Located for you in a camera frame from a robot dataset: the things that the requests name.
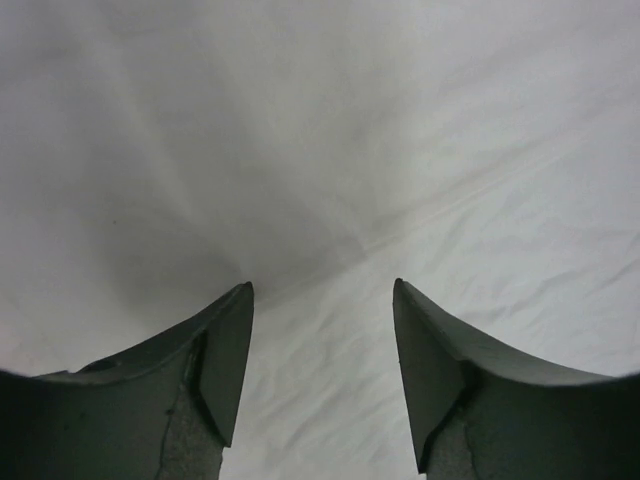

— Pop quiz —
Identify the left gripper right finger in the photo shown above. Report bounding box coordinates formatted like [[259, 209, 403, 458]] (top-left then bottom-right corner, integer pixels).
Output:
[[393, 279, 639, 479]]

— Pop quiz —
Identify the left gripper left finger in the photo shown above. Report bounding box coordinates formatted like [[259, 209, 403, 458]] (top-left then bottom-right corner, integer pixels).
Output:
[[1, 283, 254, 479]]

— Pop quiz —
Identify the white t shirt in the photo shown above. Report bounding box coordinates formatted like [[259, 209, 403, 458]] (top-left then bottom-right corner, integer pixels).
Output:
[[1, 1, 639, 479]]

